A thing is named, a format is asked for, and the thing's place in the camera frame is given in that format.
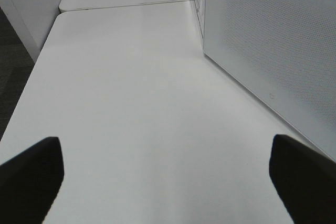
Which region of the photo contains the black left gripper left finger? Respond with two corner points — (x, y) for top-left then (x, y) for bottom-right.
(1, 137), (65, 223)

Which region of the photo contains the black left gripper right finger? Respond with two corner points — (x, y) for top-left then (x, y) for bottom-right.
(269, 134), (335, 223)

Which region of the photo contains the white microwave door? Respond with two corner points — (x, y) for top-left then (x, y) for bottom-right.
(199, 0), (335, 158)

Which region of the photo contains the white microwave oven body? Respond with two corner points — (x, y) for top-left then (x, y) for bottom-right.
(190, 0), (208, 40)

